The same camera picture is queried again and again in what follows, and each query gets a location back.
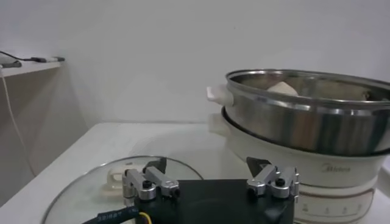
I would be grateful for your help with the black and silver adapter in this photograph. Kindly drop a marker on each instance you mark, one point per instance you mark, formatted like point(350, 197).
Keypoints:
point(45, 59)

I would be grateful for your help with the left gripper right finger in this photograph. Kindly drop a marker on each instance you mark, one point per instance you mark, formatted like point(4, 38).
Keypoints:
point(271, 179)

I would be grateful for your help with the white side desk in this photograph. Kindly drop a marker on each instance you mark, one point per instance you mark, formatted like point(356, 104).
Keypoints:
point(30, 67)

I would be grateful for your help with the white steamed baozi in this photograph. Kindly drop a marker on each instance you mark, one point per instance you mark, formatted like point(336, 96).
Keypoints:
point(283, 88)

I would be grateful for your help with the round glass pot lid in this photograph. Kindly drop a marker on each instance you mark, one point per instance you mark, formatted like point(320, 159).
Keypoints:
point(91, 194)

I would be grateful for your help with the white electric cooker base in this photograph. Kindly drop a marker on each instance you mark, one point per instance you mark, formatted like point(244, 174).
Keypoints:
point(320, 182)

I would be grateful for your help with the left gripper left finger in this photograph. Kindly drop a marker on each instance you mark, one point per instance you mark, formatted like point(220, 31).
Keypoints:
point(152, 178)

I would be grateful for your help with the perforated steel steamer basket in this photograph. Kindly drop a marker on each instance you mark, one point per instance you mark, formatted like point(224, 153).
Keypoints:
point(304, 128)

